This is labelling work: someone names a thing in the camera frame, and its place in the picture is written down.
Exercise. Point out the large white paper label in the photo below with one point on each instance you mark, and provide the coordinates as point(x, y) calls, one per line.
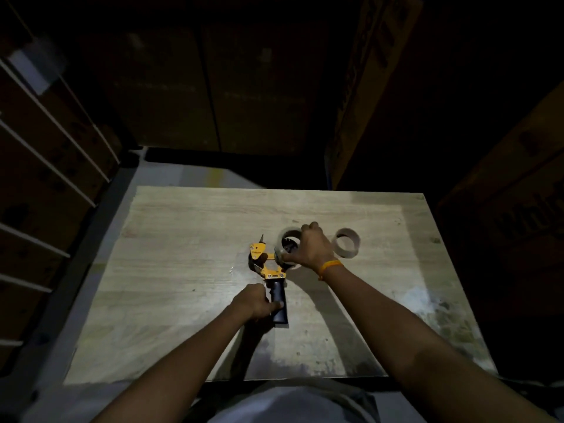
point(31, 70)

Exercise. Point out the orange wristband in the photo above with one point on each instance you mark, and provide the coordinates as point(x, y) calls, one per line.
point(329, 265)

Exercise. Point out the person's right forearm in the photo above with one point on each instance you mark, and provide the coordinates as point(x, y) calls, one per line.
point(405, 343)

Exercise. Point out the person's left hand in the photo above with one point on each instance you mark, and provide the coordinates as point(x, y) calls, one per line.
point(255, 301)

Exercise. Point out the clear tape roll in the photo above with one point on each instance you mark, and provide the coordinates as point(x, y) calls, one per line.
point(278, 247)

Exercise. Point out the tall printed cardboard box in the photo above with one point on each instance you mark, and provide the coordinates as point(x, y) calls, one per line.
point(370, 83)

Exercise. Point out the cardboard tape roll core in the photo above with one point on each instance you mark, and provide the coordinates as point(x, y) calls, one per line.
point(346, 252)

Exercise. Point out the person's right hand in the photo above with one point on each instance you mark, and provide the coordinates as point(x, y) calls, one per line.
point(313, 248)

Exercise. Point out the yellow black tape dispenser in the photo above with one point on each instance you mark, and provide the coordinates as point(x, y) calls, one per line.
point(278, 303)

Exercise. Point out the dark plain cardboard box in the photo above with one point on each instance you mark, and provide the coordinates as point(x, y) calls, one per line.
point(145, 92)
point(264, 92)

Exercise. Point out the large printed cardboard box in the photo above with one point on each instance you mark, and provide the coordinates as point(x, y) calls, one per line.
point(515, 215)

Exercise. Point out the person's left forearm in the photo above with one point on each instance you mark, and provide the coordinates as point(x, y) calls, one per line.
point(176, 378)

